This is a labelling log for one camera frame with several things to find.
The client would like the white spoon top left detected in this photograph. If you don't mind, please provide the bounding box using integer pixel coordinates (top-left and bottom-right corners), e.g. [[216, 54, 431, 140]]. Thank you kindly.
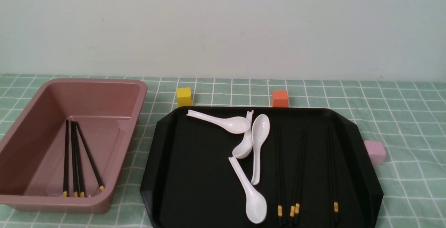
[[186, 110, 251, 134]]

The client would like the yellow cube block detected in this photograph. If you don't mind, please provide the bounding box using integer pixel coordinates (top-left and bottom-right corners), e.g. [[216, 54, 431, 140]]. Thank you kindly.
[[176, 87, 193, 107]]

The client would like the white spoon upright right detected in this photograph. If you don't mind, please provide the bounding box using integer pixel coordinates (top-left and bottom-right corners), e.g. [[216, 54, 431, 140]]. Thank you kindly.
[[251, 114, 270, 185]]

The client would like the white spoon middle small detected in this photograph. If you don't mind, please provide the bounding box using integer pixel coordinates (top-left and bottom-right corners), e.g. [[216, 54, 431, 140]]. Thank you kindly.
[[232, 110, 254, 159]]

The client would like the orange cube block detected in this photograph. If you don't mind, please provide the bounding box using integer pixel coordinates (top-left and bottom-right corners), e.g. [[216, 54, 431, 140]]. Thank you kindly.
[[272, 90, 289, 108]]

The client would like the white spoon bottom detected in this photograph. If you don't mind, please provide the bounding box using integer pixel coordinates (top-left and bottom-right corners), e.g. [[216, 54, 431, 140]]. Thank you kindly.
[[228, 156, 267, 224]]

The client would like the black plastic tray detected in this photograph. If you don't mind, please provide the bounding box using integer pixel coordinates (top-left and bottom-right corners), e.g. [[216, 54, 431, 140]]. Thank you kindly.
[[140, 107, 384, 228]]

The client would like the black chopstick tray leftmost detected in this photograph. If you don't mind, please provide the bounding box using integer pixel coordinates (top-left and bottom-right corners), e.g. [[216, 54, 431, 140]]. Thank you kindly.
[[276, 123, 283, 228]]

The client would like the black chopstick tray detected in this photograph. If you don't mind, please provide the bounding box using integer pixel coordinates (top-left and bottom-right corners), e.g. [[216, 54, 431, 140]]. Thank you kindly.
[[276, 123, 283, 228], [327, 125, 340, 228], [288, 127, 305, 228], [293, 126, 308, 226]]

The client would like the black chopstick in bin rightmost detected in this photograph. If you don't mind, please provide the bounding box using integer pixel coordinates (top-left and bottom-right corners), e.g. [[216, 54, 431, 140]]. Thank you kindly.
[[74, 121, 105, 192]]

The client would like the black chopstick in bin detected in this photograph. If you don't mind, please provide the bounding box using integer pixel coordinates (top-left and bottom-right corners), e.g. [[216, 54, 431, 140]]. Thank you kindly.
[[71, 121, 86, 198], [63, 120, 70, 198], [70, 121, 79, 197], [74, 121, 105, 192]]

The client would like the black chopstick tray rightmost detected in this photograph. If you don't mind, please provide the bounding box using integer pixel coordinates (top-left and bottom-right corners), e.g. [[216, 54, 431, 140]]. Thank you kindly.
[[327, 125, 340, 228]]

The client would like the pink cube block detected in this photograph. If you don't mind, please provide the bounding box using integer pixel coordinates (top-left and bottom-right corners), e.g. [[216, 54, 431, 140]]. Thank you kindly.
[[364, 140, 386, 166]]

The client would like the black chopstick in bin leftmost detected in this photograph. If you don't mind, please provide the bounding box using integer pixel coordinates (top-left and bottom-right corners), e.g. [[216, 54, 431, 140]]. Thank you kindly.
[[63, 120, 70, 198]]

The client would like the green checkered tablecloth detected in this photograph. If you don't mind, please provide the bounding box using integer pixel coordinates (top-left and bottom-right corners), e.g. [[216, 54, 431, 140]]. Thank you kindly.
[[0, 77, 446, 228]]

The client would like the pink plastic bin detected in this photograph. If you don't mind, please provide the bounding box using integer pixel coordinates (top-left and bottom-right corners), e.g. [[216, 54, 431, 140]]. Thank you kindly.
[[0, 78, 147, 214]]

